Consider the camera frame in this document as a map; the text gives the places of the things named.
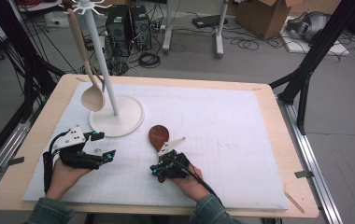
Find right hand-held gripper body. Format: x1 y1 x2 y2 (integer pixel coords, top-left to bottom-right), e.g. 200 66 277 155
149 136 192 184

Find beige ladle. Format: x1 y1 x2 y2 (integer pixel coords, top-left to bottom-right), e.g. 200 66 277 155
66 8 107 113

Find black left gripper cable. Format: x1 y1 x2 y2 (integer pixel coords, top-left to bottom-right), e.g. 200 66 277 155
42 130 71 194

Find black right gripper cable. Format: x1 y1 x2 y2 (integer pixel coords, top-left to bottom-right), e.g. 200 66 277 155
165 154 226 209

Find loose black floor cables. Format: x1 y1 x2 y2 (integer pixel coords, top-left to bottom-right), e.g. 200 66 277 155
225 26 287 52

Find large cardboard box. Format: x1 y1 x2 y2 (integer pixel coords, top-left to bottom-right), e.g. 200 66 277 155
234 0 293 41

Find thin wooden stick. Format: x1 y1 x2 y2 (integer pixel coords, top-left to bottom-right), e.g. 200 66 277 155
283 189 305 215

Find black computer tower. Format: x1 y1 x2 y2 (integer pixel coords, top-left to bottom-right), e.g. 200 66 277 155
129 4 152 50
105 4 133 57

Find white metal stand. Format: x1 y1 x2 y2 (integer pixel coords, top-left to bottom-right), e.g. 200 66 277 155
162 0 230 59

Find coiled black cable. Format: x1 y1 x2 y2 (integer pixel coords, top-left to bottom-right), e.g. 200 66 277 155
138 51 162 69

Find grey metal clip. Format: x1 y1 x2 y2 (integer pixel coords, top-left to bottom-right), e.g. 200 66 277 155
0 156 25 174
294 170 316 179

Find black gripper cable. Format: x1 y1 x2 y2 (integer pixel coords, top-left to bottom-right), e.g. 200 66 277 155
42 130 71 194
165 154 226 209

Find person's right hand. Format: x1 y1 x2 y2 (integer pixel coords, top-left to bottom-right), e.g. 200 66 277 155
169 164 211 203

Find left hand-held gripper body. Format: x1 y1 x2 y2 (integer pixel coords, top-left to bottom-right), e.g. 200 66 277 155
53 125 105 171

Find black metal frame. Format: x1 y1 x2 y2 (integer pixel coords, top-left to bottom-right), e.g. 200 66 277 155
0 0 66 175
268 0 355 135

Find white floor board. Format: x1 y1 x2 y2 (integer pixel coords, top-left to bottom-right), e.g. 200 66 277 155
279 29 351 57

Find person's left hand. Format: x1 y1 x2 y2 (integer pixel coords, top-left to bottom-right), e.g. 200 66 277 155
45 157 92 200

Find grey bag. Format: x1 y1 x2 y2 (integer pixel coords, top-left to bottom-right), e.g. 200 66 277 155
286 11 331 43

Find black flat device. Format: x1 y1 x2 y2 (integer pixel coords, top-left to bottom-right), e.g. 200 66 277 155
192 14 229 28

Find brown wooden spoon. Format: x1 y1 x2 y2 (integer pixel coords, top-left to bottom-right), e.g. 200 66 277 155
148 124 171 157

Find white grid mat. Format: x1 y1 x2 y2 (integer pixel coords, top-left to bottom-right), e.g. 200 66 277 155
22 82 290 211

